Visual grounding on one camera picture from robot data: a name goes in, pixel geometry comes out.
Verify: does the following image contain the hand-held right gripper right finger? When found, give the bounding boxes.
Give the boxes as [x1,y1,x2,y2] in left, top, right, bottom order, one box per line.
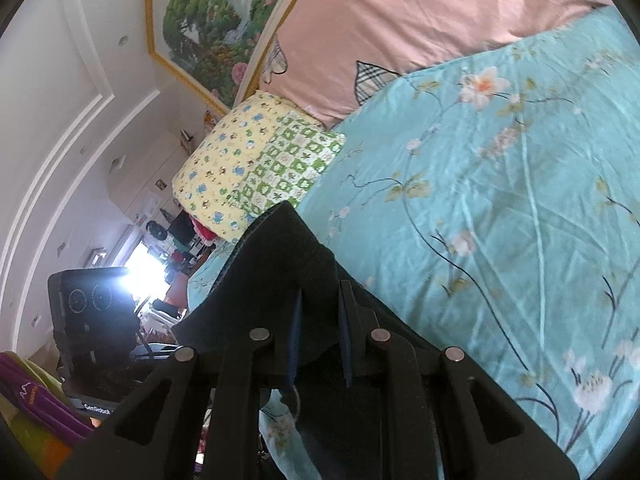
[338,280,584,480]

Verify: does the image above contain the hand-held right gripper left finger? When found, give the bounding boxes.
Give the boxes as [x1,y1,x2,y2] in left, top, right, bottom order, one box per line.
[56,287,304,480]

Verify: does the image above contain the black pants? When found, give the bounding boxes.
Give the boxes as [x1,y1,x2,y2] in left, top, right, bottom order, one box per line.
[171,201,447,480]

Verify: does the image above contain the red cloth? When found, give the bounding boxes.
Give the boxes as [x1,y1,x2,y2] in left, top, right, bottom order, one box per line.
[192,216,224,247]

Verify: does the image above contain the yellow and green patterned pillow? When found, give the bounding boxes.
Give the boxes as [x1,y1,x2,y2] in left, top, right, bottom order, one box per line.
[172,91,347,239]

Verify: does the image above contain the light blue floral bedsheet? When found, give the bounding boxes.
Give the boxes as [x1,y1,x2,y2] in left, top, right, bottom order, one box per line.
[187,5,640,480]

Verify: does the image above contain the framed landscape painting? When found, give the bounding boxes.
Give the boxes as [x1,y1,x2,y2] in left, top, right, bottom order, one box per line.
[144,0,312,117]

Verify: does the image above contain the pink quilt with plaid hearts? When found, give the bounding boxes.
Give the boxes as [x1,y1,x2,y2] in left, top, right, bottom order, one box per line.
[259,0,622,129]

